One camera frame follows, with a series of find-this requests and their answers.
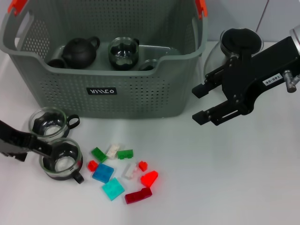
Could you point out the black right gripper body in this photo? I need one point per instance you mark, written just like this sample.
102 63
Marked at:
253 72

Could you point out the black clay teapot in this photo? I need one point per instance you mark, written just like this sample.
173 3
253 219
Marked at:
78 52

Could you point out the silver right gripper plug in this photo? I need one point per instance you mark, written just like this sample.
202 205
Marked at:
290 80

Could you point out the bright red sloped brick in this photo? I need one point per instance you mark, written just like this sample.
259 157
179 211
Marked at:
148 178

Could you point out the dark red long brick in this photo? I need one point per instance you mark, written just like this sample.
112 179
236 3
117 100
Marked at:
137 196

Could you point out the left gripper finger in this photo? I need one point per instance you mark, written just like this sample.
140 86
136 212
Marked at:
41 145
45 156

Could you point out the small black clay cup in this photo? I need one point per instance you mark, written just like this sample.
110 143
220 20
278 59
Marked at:
54 63

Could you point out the grey-green perforated storage bin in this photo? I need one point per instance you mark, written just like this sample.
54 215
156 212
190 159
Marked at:
117 105

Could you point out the blue toy brick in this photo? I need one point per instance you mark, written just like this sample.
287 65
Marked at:
103 173

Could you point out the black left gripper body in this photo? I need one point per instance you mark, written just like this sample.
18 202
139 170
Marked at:
14 143

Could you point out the glass teacup with black holder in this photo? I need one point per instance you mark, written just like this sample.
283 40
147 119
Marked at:
148 65
47 118
68 152
123 54

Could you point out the green car-shaped toy brick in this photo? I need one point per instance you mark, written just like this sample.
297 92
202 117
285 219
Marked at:
124 155

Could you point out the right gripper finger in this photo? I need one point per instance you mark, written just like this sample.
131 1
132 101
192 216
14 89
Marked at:
220 114
201 90

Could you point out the white toy brick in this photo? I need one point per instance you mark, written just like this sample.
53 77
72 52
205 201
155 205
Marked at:
130 171
113 151

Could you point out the green flat toy brick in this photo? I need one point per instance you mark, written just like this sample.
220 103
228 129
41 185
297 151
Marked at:
99 154

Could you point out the teal square toy brick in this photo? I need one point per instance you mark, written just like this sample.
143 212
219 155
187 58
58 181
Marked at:
112 189

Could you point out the small red toy brick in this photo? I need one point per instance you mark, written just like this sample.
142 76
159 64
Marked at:
143 166
92 165

